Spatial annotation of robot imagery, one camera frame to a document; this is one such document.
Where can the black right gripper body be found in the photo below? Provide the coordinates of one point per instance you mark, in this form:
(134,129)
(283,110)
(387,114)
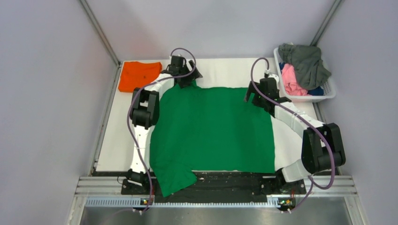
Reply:
(258,99)

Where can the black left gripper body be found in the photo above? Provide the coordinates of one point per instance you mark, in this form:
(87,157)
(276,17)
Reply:
(190,78)

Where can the green t shirt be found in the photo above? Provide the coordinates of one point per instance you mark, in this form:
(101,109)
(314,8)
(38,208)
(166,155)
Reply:
(209,129)

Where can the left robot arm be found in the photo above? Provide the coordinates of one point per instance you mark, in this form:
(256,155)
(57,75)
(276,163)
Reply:
(144,113)

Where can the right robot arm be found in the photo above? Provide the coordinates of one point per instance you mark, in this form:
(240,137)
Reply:
(322,145)

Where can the pink t shirt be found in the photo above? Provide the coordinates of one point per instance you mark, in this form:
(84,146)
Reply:
(290,83)

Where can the folded orange t shirt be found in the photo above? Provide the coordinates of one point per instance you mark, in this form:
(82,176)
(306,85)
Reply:
(137,74)

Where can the grey t shirt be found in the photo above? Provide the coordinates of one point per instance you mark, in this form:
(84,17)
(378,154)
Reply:
(309,69)

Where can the white laundry basket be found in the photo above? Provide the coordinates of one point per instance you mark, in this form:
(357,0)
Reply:
(328,87)

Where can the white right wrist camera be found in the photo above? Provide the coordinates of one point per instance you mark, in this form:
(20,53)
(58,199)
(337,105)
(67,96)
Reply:
(268,74)

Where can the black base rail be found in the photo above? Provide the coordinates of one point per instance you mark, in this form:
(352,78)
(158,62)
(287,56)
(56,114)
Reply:
(211,190)

